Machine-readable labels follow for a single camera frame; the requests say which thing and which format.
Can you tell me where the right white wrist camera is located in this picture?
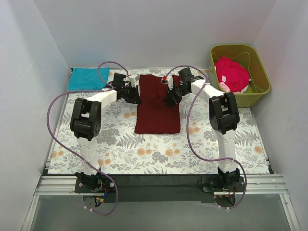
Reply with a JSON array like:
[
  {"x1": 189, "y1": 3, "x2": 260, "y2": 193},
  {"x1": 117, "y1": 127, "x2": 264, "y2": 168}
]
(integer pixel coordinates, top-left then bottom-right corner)
[{"x1": 161, "y1": 76, "x2": 173, "y2": 90}]

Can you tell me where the bright pink t-shirt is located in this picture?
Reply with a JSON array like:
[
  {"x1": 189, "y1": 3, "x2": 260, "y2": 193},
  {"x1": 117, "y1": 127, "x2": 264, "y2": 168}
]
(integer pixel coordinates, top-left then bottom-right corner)
[{"x1": 214, "y1": 56, "x2": 251, "y2": 93}]

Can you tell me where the folded teal t-shirt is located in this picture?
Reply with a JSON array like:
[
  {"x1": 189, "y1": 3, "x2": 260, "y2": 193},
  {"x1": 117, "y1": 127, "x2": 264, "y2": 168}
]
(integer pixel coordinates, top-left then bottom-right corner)
[{"x1": 68, "y1": 68, "x2": 105, "y2": 91}]

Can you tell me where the dark red t-shirt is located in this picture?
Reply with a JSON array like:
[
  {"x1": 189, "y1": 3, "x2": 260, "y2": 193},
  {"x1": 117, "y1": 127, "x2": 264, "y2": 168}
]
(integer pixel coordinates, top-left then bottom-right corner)
[{"x1": 134, "y1": 74, "x2": 180, "y2": 134}]

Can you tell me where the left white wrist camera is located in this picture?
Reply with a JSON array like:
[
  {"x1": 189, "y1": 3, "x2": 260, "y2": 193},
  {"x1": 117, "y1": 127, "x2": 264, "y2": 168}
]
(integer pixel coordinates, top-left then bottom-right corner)
[{"x1": 127, "y1": 74, "x2": 140, "y2": 87}]

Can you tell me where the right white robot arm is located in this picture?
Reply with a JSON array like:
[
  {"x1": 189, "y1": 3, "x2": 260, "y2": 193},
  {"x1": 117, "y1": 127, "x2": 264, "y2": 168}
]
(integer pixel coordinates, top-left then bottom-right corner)
[{"x1": 161, "y1": 65, "x2": 240, "y2": 191}]

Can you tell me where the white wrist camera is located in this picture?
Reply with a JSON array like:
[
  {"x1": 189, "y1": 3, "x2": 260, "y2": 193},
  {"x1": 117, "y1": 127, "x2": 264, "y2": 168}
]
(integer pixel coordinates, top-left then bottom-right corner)
[
  {"x1": 127, "y1": 74, "x2": 140, "y2": 87},
  {"x1": 161, "y1": 76, "x2": 173, "y2": 90}
]

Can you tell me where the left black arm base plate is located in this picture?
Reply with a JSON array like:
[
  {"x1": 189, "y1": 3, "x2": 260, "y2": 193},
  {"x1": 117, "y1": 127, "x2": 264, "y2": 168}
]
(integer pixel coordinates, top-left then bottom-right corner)
[{"x1": 74, "y1": 178, "x2": 116, "y2": 193}]

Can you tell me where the olive green plastic bin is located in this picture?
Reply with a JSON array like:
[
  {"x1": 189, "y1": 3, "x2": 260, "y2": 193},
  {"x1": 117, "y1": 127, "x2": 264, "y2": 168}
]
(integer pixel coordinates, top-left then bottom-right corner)
[{"x1": 209, "y1": 44, "x2": 271, "y2": 108}]

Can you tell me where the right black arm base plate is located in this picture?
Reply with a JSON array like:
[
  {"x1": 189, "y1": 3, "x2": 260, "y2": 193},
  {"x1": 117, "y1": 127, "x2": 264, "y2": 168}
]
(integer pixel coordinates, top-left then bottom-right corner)
[{"x1": 197, "y1": 175, "x2": 245, "y2": 193}]

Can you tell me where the floral patterned table mat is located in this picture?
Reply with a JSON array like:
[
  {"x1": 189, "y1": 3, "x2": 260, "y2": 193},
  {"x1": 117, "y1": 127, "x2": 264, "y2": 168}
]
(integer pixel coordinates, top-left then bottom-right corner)
[{"x1": 48, "y1": 93, "x2": 270, "y2": 174}]

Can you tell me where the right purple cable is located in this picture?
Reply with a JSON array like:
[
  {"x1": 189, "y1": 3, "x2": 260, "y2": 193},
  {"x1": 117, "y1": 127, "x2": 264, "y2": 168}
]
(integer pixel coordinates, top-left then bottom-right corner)
[{"x1": 162, "y1": 64, "x2": 247, "y2": 210}]

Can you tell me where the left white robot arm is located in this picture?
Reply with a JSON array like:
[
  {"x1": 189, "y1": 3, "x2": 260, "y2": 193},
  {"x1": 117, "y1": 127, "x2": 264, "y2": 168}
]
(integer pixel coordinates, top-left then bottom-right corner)
[{"x1": 70, "y1": 73, "x2": 141, "y2": 193}]

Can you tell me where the aluminium frame rail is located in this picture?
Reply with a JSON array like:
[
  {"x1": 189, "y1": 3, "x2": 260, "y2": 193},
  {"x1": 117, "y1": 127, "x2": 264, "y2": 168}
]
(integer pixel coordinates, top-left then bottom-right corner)
[{"x1": 35, "y1": 174, "x2": 289, "y2": 195}]

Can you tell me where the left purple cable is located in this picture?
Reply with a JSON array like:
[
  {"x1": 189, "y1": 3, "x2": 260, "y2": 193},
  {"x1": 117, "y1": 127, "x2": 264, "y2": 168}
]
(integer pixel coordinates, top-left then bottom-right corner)
[{"x1": 47, "y1": 61, "x2": 132, "y2": 216}]

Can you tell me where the purple cable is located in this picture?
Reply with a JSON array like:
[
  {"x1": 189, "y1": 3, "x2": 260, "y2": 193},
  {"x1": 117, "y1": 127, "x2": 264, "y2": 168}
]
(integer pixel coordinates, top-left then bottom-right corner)
[
  {"x1": 162, "y1": 64, "x2": 247, "y2": 210},
  {"x1": 47, "y1": 61, "x2": 132, "y2": 216}
]

